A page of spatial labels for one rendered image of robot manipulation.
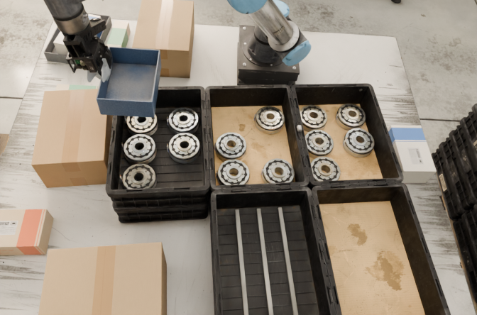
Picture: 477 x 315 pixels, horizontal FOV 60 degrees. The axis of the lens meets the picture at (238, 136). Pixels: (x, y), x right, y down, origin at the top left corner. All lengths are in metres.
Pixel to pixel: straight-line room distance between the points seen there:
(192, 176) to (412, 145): 0.82
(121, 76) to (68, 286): 0.60
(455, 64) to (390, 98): 1.49
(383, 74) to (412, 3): 1.79
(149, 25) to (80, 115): 0.50
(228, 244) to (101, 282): 0.36
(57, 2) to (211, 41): 1.02
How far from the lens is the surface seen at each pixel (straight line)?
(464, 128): 2.27
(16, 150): 1.70
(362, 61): 2.00
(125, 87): 1.28
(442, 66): 3.28
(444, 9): 3.78
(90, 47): 1.13
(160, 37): 1.72
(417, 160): 1.63
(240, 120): 1.49
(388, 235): 1.40
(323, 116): 1.52
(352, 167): 1.47
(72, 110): 1.53
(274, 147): 1.44
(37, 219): 1.45
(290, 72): 1.72
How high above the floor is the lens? 2.03
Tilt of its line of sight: 56 degrees down
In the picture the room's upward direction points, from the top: 8 degrees clockwise
